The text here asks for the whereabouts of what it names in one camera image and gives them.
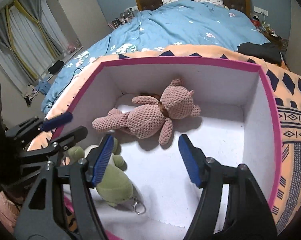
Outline light blue floral duvet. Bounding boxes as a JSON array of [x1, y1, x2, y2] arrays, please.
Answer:
[[41, 0, 268, 114]]

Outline green plush toy with keyring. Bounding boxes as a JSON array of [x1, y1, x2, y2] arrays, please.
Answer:
[[65, 138, 147, 215]]

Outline cluttered right nightstand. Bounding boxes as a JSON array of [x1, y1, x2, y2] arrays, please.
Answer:
[[250, 7, 288, 51]]

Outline pink knitted teddy bear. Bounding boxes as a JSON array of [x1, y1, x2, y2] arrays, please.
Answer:
[[92, 79, 201, 146]]

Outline grey window curtains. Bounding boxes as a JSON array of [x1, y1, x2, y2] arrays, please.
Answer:
[[0, 0, 70, 92]]

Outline cluttered nightstand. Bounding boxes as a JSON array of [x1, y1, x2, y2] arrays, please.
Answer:
[[250, 7, 288, 51], [108, 6, 139, 30]]

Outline pink storage box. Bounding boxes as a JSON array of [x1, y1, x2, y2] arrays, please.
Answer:
[[54, 56, 281, 239]]

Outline black cable on bed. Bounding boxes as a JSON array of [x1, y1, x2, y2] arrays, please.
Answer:
[[43, 36, 111, 106]]

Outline cluttered left nightstand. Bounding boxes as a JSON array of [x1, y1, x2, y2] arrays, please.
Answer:
[[108, 6, 139, 30]]

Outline black item on windowsill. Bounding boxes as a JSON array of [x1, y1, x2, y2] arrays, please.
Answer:
[[47, 60, 65, 75]]

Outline black clothing on bed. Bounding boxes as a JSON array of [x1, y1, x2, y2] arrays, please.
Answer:
[[238, 42, 282, 65]]

